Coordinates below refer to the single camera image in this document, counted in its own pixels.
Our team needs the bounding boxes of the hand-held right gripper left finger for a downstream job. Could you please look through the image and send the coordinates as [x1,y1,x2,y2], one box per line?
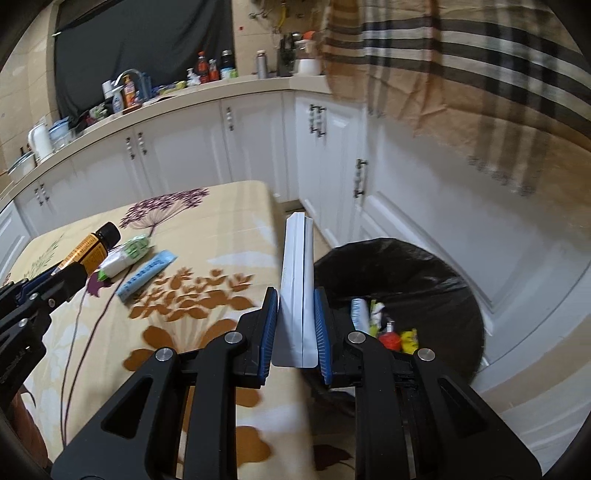
[51,286,280,480]

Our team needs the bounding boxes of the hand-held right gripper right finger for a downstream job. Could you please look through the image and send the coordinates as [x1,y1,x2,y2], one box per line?
[314,286,541,480]

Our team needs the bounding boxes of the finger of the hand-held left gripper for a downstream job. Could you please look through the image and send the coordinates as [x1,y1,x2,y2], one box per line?
[16,264,89,308]

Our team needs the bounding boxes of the teal white tube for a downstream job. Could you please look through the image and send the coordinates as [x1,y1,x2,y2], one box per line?
[349,298,370,334]

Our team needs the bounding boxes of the white carton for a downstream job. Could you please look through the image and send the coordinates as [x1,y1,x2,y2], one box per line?
[272,212,318,368]

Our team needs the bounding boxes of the orange label brown bottle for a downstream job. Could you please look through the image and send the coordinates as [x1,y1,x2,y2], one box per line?
[51,222,122,278]

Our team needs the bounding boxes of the black bag trash bin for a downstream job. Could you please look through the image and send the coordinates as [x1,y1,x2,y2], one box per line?
[302,237,485,411]

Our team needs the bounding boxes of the white green tube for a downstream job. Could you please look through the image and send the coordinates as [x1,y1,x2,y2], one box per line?
[96,234,153,283]

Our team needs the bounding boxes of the light blue tube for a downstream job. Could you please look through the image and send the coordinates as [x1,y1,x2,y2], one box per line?
[116,250,178,303]

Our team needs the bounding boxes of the glass lidded pot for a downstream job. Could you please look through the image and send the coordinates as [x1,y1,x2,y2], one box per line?
[7,152,38,183]

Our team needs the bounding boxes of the white kettle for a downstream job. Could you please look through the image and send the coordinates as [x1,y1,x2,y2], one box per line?
[28,124,54,162]

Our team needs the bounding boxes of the clear plastic container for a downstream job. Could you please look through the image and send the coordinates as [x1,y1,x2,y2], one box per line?
[48,117,75,148]

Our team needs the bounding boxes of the white kitchen cabinets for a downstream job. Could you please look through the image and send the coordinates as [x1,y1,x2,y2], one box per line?
[0,88,591,384]

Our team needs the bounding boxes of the orange dish soap bottle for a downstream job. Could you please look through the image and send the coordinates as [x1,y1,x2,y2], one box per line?
[122,76,141,109]

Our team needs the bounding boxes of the chrome faucet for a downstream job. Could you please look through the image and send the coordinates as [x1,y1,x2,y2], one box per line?
[113,69,148,100]

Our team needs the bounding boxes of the beige kitchen countertop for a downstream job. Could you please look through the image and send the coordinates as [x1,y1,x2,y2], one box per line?
[0,74,333,185]

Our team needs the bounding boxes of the black window cloth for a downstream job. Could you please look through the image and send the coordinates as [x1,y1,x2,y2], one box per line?
[53,0,234,121]

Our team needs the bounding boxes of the white blender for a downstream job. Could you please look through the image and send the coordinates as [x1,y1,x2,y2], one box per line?
[295,31,324,75]

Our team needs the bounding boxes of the black knife block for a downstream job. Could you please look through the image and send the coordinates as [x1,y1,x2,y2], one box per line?
[277,32,301,77]

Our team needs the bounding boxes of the plaid curtain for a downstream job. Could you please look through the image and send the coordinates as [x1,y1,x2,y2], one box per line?
[321,0,591,197]

